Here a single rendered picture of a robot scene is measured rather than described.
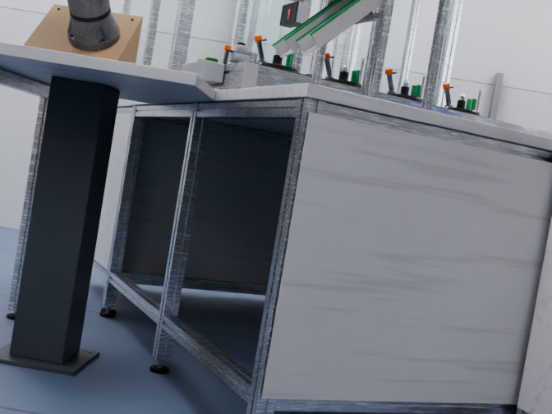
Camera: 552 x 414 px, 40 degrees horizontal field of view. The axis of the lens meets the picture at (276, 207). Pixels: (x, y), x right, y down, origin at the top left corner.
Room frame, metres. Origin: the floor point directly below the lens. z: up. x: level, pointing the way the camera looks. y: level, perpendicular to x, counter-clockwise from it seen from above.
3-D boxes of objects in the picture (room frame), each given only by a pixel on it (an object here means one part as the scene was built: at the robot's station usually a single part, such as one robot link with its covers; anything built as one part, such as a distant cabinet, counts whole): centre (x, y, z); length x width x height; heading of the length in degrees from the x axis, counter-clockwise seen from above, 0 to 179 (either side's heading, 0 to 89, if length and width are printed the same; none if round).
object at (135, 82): (2.26, 0.56, 0.84); 0.90 x 0.70 x 0.03; 177
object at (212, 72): (2.40, 0.30, 0.93); 0.21 x 0.07 x 0.06; 26
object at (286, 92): (2.61, -0.33, 0.85); 1.50 x 1.41 x 0.03; 26
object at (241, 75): (2.60, 0.32, 0.91); 0.89 x 0.06 x 0.11; 26
